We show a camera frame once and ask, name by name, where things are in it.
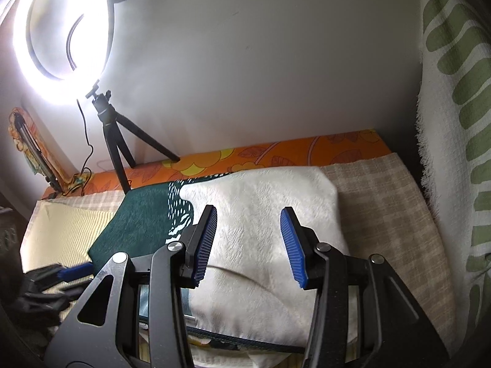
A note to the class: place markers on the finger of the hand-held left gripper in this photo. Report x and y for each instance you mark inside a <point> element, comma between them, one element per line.
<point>75,271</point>

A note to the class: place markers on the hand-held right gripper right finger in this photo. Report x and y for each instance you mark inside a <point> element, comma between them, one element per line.
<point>293,249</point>

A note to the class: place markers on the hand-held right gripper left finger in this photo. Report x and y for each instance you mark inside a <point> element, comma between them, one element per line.
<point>205,245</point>

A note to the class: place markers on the white and green cloth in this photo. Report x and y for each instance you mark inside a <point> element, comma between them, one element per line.
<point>261,207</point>

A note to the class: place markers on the yellow teal floral cloth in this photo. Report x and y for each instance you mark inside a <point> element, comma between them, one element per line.
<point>76,184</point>

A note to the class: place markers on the orange floral bedsheet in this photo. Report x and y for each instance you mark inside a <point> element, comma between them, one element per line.
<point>268,157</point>

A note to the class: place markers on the striped checked bedsheet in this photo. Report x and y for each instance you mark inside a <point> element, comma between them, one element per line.
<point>383,207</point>

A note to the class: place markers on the colourful hanging scarf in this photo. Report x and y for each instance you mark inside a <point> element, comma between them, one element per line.
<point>17,142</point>

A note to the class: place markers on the tall silver tripod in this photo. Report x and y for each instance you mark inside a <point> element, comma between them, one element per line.
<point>25,138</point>

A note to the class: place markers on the white towel with green pattern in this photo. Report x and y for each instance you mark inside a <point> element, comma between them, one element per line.
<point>441,161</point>

